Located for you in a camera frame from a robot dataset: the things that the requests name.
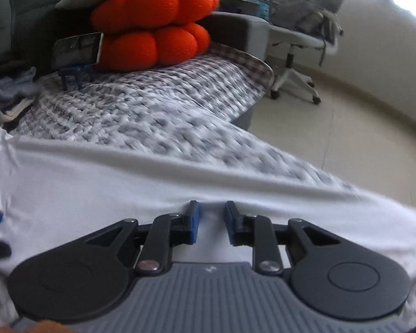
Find grey backpack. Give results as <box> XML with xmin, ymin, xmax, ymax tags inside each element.
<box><xmin>272</xmin><ymin>0</ymin><xmax>337</xmax><ymax>35</ymax></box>

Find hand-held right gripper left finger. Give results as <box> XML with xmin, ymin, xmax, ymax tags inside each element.
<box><xmin>77</xmin><ymin>200</ymin><xmax>200</xmax><ymax>276</ymax></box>

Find light grey folded garment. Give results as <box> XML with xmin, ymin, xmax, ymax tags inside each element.
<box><xmin>0</xmin><ymin>67</ymin><xmax>37</xmax><ymax>98</ymax></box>

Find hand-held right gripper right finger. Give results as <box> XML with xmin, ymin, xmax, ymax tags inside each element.
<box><xmin>225</xmin><ymin>200</ymin><xmax>344</xmax><ymax>276</ymax></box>

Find orange pumpkin cushion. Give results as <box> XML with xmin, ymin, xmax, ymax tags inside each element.
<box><xmin>90</xmin><ymin>0</ymin><xmax>220</xmax><ymax>73</ymax></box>

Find smartphone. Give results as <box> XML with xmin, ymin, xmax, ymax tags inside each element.
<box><xmin>51</xmin><ymin>32</ymin><xmax>105</xmax><ymax>72</ymax></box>

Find grey checked quilt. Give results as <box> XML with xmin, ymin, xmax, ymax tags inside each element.
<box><xmin>0</xmin><ymin>50</ymin><xmax>416</xmax><ymax>333</ymax></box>

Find beige folded garment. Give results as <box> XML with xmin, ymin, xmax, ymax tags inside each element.
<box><xmin>0</xmin><ymin>95</ymin><xmax>37</xmax><ymax>123</ymax></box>

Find blue phone stand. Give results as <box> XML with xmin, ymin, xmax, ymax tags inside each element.
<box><xmin>57</xmin><ymin>63</ymin><xmax>92</xmax><ymax>91</ymax></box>

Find white pants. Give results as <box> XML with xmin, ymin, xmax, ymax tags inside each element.
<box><xmin>0</xmin><ymin>125</ymin><xmax>416</xmax><ymax>323</ymax></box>

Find blue patterned container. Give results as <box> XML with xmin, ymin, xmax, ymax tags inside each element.
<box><xmin>257</xmin><ymin>0</ymin><xmax>274</xmax><ymax>19</ymax></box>

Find grey office chair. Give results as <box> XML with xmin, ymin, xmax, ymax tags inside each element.
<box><xmin>263</xmin><ymin>0</ymin><xmax>345</xmax><ymax>105</ymax></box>

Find grey sofa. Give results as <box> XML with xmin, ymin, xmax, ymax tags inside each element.
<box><xmin>0</xmin><ymin>0</ymin><xmax>271</xmax><ymax>129</ymax></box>

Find brown checked sheet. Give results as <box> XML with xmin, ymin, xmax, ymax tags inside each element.
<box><xmin>204</xmin><ymin>44</ymin><xmax>275</xmax><ymax>101</ymax></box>

